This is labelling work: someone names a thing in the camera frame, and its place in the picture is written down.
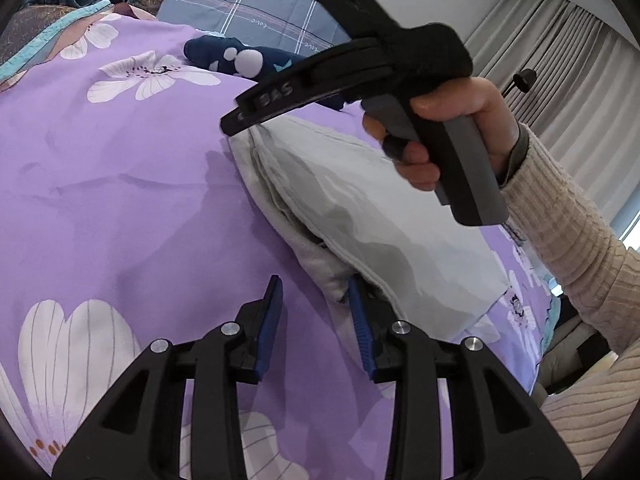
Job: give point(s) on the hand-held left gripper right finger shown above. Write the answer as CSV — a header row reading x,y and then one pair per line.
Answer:
x,y
361,330

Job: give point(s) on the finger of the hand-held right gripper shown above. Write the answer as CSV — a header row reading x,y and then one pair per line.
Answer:
x,y
300,87

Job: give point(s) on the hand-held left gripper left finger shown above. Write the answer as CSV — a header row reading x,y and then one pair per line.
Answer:
x,y
270,325

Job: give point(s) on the beige t-shirt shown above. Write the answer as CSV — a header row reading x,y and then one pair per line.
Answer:
x,y
360,220

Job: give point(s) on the person's right forearm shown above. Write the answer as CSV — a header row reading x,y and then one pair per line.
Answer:
x,y
570,240

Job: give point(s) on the person's right hand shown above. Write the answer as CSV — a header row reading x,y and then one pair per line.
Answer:
x,y
480,110

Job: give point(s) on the navy star print fleece blanket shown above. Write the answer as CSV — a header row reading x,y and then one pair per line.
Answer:
x,y
235,60

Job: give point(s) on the blue plaid pillow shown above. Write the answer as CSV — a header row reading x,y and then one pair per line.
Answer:
x,y
250,5

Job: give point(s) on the pale pleated curtain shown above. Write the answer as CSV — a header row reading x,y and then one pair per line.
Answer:
x,y
565,60

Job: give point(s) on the purple floral bed cover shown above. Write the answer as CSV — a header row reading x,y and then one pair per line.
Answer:
x,y
125,200

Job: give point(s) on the person's cream ribbed clothing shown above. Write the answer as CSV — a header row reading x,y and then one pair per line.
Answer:
x,y
595,420

